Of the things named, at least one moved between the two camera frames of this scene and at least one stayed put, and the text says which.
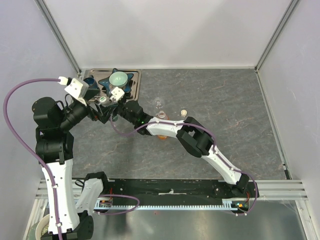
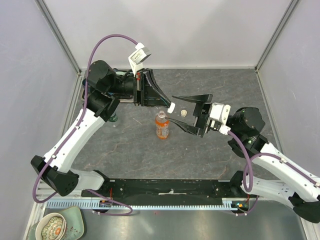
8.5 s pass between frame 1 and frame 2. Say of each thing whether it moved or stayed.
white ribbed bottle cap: stayed
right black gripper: moved
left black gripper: moved
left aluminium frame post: stayed
